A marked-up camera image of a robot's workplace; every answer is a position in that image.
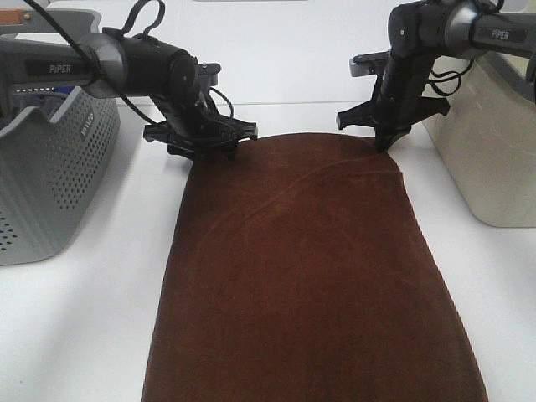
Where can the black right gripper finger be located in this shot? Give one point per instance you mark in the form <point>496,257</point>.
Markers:
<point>385,139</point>

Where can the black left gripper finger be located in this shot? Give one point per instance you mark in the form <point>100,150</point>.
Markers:
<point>230,149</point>
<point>182,151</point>

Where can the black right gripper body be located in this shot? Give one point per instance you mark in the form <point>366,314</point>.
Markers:
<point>397,102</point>

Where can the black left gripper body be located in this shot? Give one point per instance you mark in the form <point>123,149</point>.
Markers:
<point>198,125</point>

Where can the brown microfiber towel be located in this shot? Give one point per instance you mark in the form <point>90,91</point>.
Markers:
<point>298,272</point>

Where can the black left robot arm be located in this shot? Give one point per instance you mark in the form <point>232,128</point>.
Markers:
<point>110,65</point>

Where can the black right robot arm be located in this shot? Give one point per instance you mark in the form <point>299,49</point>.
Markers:
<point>420,33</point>

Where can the blue towel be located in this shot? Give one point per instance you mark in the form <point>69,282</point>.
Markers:
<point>63,91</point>

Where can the dark grey towel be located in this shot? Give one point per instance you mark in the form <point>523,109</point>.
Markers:
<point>47,102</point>

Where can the beige plastic bin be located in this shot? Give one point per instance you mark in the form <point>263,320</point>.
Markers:
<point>487,140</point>

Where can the grey perforated plastic basket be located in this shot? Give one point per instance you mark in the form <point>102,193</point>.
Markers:
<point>52,167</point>

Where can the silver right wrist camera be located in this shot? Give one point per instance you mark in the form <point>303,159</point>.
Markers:
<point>368,64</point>

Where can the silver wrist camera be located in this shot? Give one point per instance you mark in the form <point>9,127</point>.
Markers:
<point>209,72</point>
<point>368,64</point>

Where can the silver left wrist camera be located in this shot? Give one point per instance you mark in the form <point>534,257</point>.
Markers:
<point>209,72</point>

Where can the orange basket handle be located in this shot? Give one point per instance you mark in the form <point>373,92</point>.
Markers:
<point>14,16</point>

